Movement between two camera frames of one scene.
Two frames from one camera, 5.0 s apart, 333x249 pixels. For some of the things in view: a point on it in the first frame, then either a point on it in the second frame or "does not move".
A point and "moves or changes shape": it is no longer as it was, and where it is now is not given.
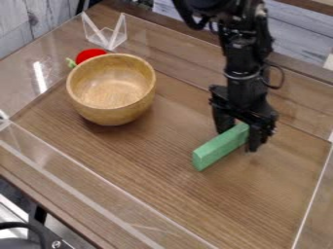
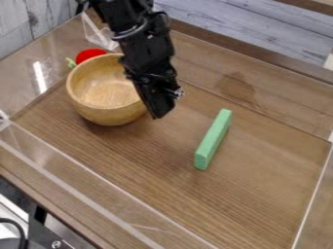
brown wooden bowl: [111, 87] does not move
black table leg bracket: [36, 220] does not move
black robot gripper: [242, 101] -> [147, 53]
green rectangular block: [219, 145] moves or changes shape
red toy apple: [84, 54] does not move
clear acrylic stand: [103, 36] does not move
